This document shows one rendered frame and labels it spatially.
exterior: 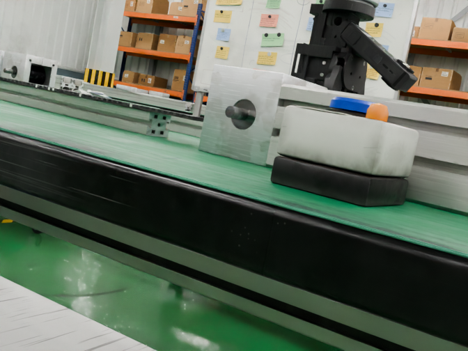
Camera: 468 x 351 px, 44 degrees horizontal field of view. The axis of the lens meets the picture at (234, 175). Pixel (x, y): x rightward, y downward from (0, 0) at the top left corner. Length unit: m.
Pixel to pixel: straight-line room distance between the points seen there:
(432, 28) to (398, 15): 6.94
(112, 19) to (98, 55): 0.58
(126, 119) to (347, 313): 0.44
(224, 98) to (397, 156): 0.24
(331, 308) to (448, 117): 0.19
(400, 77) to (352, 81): 0.07
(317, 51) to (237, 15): 3.35
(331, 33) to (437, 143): 0.36
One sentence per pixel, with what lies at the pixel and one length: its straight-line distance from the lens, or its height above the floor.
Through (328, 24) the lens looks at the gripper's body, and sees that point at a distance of 0.83.
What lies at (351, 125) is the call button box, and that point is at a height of 0.83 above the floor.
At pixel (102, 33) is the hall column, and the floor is 1.64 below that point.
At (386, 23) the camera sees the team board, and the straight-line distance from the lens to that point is 3.69.
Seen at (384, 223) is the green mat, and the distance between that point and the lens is 0.34.
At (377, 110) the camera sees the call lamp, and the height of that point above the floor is 0.85.
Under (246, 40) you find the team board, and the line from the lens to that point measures 4.06.
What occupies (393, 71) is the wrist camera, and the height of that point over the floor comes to 0.92.
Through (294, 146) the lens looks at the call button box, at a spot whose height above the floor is 0.81.
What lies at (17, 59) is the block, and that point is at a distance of 1.52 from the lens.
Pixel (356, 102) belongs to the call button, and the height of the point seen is 0.85.
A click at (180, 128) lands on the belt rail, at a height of 0.79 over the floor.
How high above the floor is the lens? 0.82
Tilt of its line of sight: 6 degrees down
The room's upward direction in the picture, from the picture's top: 11 degrees clockwise
